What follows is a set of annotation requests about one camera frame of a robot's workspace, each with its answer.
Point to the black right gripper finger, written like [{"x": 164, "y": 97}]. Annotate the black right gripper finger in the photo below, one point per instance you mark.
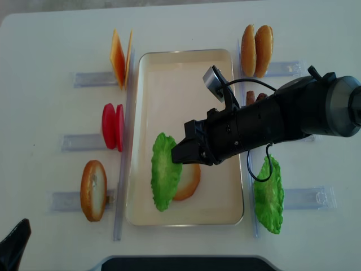
[{"x": 186, "y": 152}]

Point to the cream rectangular metal tray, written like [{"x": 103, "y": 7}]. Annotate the cream rectangular metal tray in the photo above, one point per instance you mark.
[{"x": 171, "y": 92}]

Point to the green lettuce leaf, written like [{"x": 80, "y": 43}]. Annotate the green lettuce leaf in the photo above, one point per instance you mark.
[
  {"x": 269, "y": 196},
  {"x": 165, "y": 174}
]

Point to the brown meat patty inner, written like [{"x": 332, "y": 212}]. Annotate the brown meat patty inner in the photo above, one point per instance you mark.
[{"x": 250, "y": 98}]

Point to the tan bun half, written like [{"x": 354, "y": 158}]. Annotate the tan bun half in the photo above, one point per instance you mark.
[
  {"x": 264, "y": 41},
  {"x": 248, "y": 51}
]

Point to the orange cheese slice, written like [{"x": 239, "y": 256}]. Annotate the orange cheese slice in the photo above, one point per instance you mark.
[
  {"x": 128, "y": 58},
  {"x": 117, "y": 59}
]

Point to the clear cheese holder rail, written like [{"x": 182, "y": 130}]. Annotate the clear cheese holder rail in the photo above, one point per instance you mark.
[{"x": 93, "y": 79}]

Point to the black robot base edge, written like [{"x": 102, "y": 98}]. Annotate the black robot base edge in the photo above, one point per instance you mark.
[{"x": 173, "y": 263}]

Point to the clear bun holder rail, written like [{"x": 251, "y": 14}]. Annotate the clear bun holder rail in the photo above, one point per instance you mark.
[{"x": 286, "y": 69}]

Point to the green lettuce leaf in holder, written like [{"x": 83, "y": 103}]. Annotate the green lettuce leaf in holder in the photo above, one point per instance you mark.
[{"x": 269, "y": 196}]

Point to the orange cheese slice inner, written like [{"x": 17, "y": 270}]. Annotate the orange cheese slice inner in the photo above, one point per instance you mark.
[{"x": 128, "y": 58}]

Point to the clear lettuce holder rail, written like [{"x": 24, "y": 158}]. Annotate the clear lettuce holder rail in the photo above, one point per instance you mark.
[{"x": 321, "y": 197}]

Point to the orange cheese slice outer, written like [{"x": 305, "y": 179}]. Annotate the orange cheese slice outer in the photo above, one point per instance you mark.
[{"x": 117, "y": 59}]

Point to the clear left long rail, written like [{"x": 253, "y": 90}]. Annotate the clear left long rail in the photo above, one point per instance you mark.
[{"x": 127, "y": 147}]

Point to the bread slice on tray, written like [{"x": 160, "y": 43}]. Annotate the bread slice on tray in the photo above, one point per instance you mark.
[{"x": 189, "y": 181}]

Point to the tan bun half outer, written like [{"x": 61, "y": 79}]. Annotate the tan bun half outer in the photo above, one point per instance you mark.
[{"x": 264, "y": 41}]

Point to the bread slice in holder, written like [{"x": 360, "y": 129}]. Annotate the bread slice in holder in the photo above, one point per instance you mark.
[{"x": 93, "y": 194}]

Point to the red tomato slice outer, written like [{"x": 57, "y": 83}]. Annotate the red tomato slice outer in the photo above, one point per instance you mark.
[{"x": 108, "y": 126}]

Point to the red tomato slice inner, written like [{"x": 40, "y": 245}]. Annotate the red tomato slice inner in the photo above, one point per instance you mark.
[{"x": 120, "y": 126}]

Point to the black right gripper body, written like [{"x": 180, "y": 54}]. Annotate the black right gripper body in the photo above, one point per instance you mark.
[{"x": 223, "y": 138}]

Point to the red tomato slice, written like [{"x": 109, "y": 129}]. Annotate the red tomato slice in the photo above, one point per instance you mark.
[
  {"x": 108, "y": 126},
  {"x": 120, "y": 126}
]

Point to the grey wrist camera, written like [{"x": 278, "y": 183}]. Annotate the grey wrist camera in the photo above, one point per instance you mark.
[{"x": 217, "y": 84}]

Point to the clear bread holder rail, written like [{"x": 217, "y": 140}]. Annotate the clear bread holder rail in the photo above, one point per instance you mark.
[{"x": 71, "y": 201}]

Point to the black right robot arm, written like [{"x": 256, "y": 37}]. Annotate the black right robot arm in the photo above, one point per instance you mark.
[{"x": 314, "y": 104}]

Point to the tan bun half inner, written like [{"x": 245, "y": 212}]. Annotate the tan bun half inner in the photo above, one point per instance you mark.
[{"x": 248, "y": 51}]

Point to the clear tomato holder rail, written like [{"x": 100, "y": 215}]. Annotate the clear tomato holder rail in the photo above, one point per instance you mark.
[{"x": 82, "y": 142}]

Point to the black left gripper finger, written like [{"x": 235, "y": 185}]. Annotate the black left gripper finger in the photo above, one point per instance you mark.
[{"x": 13, "y": 246}]

